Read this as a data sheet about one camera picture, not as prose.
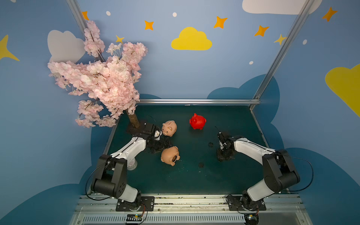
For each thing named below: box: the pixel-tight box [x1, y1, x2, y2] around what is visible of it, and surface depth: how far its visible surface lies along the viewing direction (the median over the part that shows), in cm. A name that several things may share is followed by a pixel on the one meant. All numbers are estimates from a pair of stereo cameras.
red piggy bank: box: [189, 112, 207, 130], surface depth 104 cm
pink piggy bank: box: [161, 120, 178, 137], surface depth 98 cm
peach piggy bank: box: [160, 145, 181, 167], surface depth 86 cm
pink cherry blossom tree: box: [47, 21, 149, 129], surface depth 66 cm
